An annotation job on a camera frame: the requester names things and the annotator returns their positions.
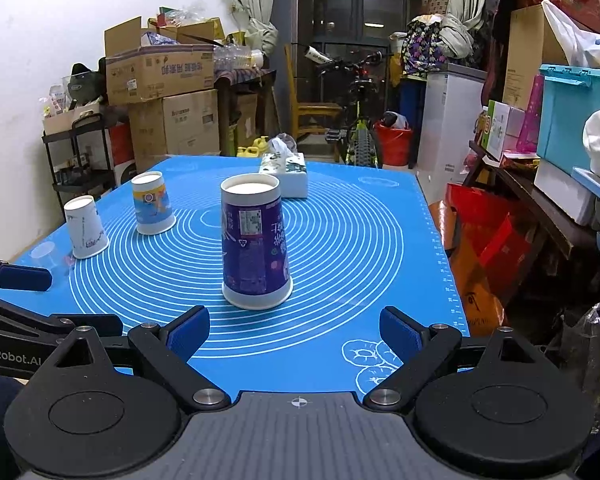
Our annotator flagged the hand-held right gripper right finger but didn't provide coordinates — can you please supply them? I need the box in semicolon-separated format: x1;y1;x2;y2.
364;306;556;413

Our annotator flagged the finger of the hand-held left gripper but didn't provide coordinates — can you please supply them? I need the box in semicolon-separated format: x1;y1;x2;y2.
0;291;124;342
0;254;53;293

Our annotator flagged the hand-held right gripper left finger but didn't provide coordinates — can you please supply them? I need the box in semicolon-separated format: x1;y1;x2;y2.
35;305;231;415

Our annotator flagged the purple paper cup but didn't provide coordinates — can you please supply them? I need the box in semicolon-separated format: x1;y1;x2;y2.
220;174;294;311

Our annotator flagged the clear plastic cup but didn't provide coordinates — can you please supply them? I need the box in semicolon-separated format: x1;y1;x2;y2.
30;241;73;278

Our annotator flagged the white paper cup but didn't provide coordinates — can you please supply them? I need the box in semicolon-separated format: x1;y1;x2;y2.
63;195;110;260

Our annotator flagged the blue and yellow paper cup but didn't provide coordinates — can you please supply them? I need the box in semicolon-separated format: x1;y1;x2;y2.
131;171;177;236

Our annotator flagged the orange paper bag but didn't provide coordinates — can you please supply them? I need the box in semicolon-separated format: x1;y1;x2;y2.
428;200;507;337

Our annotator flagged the blue silicone mat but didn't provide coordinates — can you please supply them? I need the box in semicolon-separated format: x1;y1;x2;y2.
2;155;471;406

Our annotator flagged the black trolley rack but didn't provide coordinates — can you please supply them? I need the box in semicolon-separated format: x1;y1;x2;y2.
42;112;118;222

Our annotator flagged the red paper bag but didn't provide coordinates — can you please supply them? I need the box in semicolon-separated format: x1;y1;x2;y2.
445;182;531;281

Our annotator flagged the small cardboard box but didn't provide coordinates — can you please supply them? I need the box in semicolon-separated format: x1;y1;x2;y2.
42;104;102;136

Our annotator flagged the white tissue box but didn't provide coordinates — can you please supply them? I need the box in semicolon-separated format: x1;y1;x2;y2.
258;133;309;199

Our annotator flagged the dark wooden side table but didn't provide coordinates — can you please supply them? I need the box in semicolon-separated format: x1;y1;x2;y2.
464;140;597;261

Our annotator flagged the red plastic bucket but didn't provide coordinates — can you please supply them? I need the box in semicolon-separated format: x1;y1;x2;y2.
374;119;414;167

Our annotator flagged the tall brown cardboard box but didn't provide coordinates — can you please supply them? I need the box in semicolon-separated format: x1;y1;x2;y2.
129;100;167;173

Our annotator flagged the yellow plastic jug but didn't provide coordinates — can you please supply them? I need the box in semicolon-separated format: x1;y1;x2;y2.
236;135;271;157

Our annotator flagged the dark plastic bag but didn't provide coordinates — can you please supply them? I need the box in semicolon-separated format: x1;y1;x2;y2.
550;300;600;433

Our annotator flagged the black and green bicycle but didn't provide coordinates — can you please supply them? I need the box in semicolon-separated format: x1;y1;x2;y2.
286;44;387;169

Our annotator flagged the dark green bag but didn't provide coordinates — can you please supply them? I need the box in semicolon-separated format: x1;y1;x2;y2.
69;62;107;108

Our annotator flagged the plain brown cardboard box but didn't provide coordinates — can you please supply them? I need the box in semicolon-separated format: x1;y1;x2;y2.
162;89;221;156

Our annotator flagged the white chest freezer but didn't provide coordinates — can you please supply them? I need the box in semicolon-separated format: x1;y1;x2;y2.
416;64;488;202

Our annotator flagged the flat white box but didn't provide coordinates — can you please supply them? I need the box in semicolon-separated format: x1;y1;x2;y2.
533;160;596;226

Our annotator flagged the green and white box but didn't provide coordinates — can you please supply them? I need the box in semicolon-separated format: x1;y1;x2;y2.
480;100;512;161

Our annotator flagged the yellow wooden chair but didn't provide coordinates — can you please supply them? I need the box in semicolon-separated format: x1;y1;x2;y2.
285;44;343;143

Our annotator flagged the open printed cardboard box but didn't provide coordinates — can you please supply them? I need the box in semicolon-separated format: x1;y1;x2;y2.
104;16;216;106

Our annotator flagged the pink box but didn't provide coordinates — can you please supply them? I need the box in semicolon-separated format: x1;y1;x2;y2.
517;75;546;154

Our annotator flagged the light blue storage bin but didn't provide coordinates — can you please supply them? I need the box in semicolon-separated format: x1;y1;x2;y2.
536;64;600;176

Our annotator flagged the pile of clear plastic bottles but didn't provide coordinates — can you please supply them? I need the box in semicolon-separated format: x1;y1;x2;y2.
214;42;271;71

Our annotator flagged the floral cloth bag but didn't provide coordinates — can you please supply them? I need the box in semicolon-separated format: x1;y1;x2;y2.
401;15;449;81

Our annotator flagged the large brown cardboard box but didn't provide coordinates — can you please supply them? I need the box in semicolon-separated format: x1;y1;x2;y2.
502;5;571;111

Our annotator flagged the grey refrigerator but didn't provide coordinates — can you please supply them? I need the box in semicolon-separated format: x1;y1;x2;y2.
272;0;315;136

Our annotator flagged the pale green curtain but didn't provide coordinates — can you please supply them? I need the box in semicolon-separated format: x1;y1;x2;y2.
439;0;496;59
215;0;281;57

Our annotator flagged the white plastic bag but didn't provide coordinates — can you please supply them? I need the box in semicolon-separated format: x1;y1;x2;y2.
542;0;600;72

